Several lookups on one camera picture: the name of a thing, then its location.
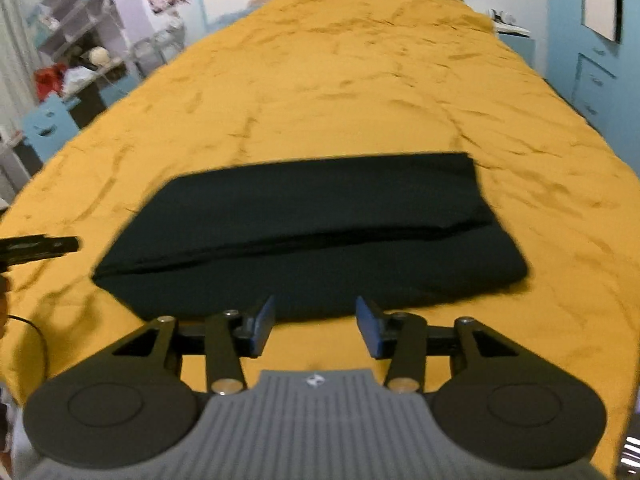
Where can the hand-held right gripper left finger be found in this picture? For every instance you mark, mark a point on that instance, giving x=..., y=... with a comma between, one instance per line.
x=264, y=327

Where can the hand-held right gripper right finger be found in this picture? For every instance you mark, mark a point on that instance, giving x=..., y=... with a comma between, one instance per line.
x=367, y=329

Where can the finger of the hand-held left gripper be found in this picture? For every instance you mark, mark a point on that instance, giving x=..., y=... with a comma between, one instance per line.
x=40, y=248

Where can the black pants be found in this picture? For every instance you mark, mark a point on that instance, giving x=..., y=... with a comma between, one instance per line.
x=310, y=240

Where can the blue chair with smiley cutout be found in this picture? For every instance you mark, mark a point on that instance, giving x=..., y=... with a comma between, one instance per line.
x=50, y=122

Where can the red bag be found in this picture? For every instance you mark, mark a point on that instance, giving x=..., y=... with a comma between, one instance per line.
x=50, y=79

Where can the white cloth on desk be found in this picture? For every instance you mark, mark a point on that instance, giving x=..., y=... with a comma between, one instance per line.
x=76, y=78

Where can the grey desk with blue drawers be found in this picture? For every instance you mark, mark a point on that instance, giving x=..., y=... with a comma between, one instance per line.
x=117, y=85

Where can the light patterned curtain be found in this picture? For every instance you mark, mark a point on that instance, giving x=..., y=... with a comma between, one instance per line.
x=15, y=60

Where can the white round lamp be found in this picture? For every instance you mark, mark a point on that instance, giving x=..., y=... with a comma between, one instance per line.
x=98, y=56

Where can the white chair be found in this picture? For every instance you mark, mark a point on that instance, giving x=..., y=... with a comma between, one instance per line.
x=160, y=47

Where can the yellow quilted bed blanket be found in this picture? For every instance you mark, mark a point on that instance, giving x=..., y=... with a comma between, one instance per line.
x=325, y=85

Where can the blue nightstand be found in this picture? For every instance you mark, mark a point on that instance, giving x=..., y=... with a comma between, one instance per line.
x=517, y=47

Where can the blue wardrobe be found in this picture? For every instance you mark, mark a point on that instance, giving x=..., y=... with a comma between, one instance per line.
x=590, y=80

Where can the white headphones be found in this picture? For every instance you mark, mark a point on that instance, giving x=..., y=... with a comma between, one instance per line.
x=501, y=16

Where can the black framed mirror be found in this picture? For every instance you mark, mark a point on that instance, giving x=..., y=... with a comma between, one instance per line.
x=600, y=0

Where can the white and blue wall shelf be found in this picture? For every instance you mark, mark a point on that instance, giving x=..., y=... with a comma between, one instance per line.
x=65, y=15

